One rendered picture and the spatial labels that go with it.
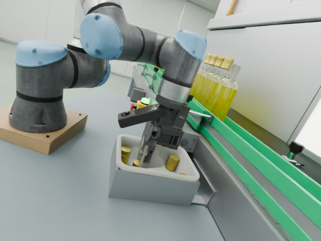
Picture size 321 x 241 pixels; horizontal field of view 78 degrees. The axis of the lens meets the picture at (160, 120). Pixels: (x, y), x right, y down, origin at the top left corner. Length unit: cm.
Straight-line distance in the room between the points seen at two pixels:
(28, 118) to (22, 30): 644
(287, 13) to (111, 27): 67
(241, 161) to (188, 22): 648
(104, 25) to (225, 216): 49
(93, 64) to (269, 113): 59
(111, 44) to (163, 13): 634
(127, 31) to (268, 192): 43
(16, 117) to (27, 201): 25
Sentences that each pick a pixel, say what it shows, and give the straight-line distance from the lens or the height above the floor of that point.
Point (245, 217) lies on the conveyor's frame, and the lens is 50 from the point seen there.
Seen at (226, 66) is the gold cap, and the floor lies 113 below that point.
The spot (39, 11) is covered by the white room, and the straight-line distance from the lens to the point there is 688.
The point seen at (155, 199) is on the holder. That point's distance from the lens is 54.
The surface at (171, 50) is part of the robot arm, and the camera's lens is 46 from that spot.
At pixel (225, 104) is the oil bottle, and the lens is 74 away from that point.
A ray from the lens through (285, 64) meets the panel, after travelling 78.
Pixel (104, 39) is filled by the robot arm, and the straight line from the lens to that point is 38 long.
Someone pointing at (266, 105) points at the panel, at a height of 105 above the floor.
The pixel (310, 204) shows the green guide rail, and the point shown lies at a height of 95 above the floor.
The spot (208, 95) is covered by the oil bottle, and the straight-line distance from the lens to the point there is 78.
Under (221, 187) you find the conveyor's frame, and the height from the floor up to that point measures 84.
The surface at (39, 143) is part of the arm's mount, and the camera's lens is 63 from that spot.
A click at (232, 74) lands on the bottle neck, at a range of 74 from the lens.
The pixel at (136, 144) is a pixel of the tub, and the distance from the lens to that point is 62.
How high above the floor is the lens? 110
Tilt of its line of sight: 18 degrees down
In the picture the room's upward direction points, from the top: 20 degrees clockwise
